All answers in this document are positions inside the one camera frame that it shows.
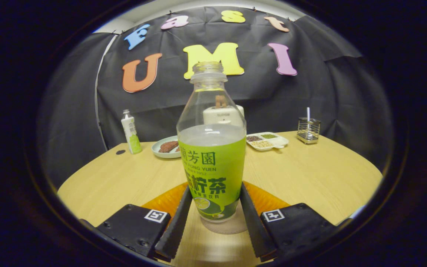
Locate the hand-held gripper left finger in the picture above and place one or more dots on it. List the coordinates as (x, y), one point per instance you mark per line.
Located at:
(174, 226)

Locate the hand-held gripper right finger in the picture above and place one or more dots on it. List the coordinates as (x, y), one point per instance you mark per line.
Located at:
(252, 226)

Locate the round brown coaster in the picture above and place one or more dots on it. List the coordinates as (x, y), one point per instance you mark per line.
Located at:
(232, 227)

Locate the green label juice bottle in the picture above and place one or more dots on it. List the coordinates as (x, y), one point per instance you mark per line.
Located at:
(211, 170)

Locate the small white green bottle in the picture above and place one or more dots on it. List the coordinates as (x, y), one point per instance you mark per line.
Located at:
(132, 133)

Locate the wooden table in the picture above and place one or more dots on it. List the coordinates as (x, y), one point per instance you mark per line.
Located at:
(310, 178)

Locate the light green plate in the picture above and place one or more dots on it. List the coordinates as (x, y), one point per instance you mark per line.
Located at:
(158, 152)

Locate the brown food on plate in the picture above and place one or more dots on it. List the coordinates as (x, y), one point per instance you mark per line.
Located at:
(168, 147)

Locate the white divided tray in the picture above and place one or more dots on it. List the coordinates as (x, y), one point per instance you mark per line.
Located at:
(272, 142)

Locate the small dark cap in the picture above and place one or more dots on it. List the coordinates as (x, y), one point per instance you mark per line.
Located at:
(120, 152)

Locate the white toaster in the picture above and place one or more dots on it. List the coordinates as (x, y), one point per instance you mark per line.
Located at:
(241, 113)

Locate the white straw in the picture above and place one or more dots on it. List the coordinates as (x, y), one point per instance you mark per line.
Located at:
(308, 113)

